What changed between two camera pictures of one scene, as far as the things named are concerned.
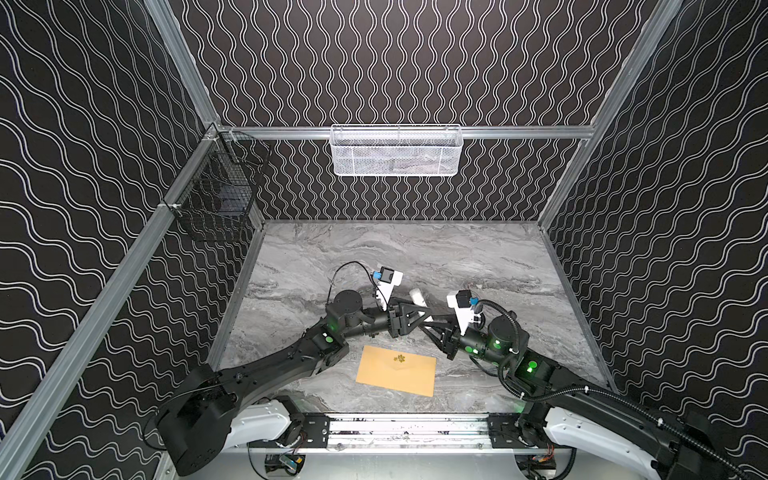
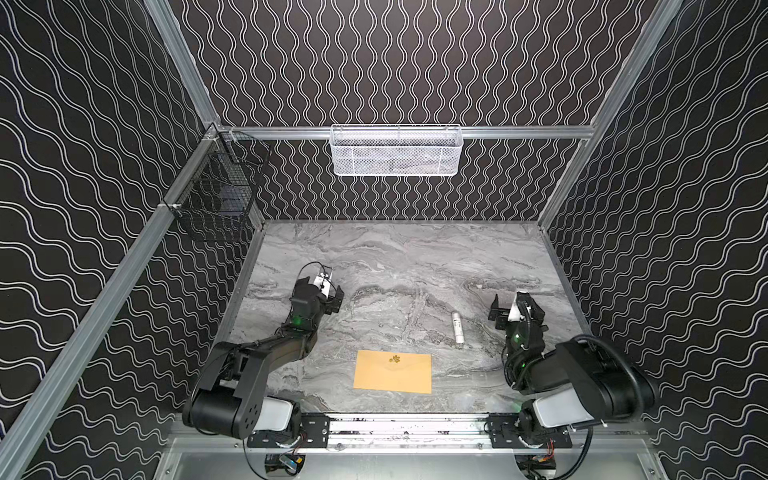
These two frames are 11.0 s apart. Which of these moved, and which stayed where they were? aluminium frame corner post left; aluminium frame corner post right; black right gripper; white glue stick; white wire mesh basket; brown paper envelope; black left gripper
Moved: black right gripper; white glue stick; black left gripper
Stayed: brown paper envelope; aluminium frame corner post left; white wire mesh basket; aluminium frame corner post right
